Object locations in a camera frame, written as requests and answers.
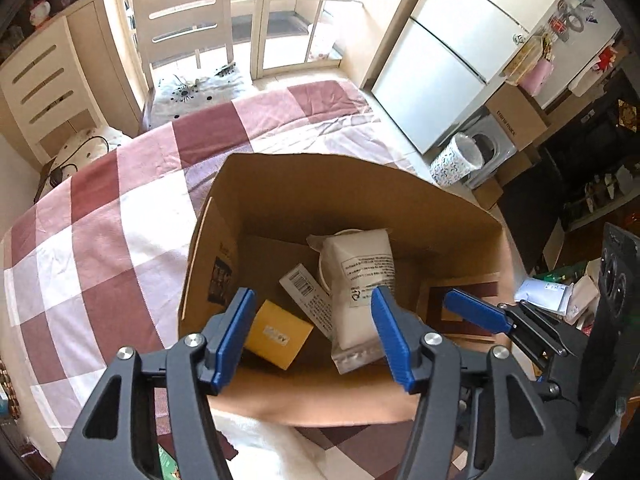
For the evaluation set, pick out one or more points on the woven bead mat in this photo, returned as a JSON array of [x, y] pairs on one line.
[[7, 390]]

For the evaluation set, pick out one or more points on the cream wooden cabinet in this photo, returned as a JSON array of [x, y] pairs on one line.
[[85, 45]]

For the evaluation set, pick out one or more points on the grey door mat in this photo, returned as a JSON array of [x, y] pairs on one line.
[[270, 25]]

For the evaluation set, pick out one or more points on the small brown carton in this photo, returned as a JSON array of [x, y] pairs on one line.
[[487, 194]]

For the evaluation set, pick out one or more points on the small yellow box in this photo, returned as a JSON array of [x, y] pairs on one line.
[[280, 335]]

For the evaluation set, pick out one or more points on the white red figurine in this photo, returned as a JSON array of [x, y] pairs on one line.
[[39, 11]]

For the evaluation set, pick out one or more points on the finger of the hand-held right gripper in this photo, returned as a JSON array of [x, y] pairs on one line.
[[470, 310]]

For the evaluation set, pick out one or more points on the white refrigerator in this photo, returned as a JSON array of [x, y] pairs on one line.
[[450, 60]]

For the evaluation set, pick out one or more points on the pink gift bag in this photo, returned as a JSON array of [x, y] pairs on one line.
[[535, 77]]

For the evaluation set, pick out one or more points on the cream slotted dining chair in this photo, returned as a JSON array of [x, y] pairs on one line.
[[180, 5], [45, 85]]

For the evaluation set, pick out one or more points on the yellow hanging bag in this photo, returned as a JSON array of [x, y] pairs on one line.
[[525, 57]]

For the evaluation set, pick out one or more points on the hanging tape rolls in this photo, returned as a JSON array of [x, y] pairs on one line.
[[570, 16]]

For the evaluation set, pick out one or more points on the white mailing envelope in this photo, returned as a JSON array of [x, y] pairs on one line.
[[542, 292]]

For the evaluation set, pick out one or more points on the white dotted seat cushion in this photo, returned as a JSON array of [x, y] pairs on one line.
[[85, 152]]

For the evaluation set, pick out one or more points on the dark cabinet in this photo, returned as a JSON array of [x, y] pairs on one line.
[[590, 160]]

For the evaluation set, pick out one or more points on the white packet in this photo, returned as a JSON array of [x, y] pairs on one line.
[[360, 280]]

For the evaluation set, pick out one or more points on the white flower print cushion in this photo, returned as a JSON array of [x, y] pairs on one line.
[[200, 92]]

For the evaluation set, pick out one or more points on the white patterned waste bin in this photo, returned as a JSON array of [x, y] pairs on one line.
[[450, 165]]

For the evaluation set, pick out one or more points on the brown printed storage carton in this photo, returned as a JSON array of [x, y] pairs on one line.
[[515, 115]]

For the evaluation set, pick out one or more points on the red white checked tablecloth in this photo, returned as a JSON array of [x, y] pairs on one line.
[[100, 260]]

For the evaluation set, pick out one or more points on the brown cardboard box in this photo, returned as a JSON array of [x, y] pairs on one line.
[[350, 195]]

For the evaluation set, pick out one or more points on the small white printed box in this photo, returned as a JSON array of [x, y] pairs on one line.
[[310, 295]]

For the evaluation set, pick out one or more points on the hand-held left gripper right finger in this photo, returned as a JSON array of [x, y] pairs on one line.
[[395, 340]]

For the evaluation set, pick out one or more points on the small white fridge magnet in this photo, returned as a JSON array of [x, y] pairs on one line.
[[520, 37]]

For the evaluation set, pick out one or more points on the small grey washing machine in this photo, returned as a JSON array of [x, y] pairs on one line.
[[495, 145]]

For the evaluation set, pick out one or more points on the white framed balcony door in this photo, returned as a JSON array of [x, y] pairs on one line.
[[262, 10]]

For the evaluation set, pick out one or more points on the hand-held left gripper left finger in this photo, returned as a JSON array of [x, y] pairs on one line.
[[232, 340]]

